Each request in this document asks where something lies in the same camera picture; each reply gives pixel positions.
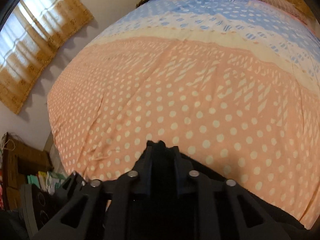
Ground polka dot bed cover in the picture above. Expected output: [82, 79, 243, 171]
[47, 0, 319, 228]

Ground colourful books stack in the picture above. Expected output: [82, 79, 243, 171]
[27, 171, 66, 195]

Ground brown wooden cabinet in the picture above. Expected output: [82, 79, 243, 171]
[1, 133, 53, 210]

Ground beige side window curtain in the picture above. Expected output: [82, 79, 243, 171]
[1, 0, 93, 114]

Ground striped pillow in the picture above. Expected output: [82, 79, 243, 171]
[259, 0, 307, 24]

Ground black pants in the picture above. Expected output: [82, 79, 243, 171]
[105, 139, 311, 240]

